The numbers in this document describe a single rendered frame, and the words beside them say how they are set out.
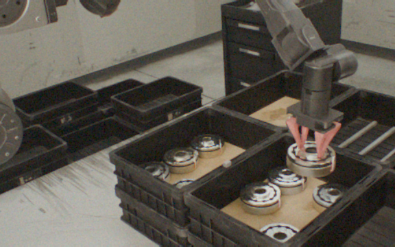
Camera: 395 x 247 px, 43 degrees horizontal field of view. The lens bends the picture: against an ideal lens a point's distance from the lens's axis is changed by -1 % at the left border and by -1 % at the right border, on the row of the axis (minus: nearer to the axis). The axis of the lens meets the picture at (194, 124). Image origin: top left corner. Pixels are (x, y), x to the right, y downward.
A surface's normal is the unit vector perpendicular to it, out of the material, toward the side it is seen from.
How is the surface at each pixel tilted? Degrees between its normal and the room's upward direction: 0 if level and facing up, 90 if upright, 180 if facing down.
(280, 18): 87
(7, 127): 90
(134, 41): 90
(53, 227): 0
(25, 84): 90
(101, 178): 0
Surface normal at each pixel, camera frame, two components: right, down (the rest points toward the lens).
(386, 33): -0.75, 0.34
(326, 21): 0.66, 0.29
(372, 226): -0.07, -0.89
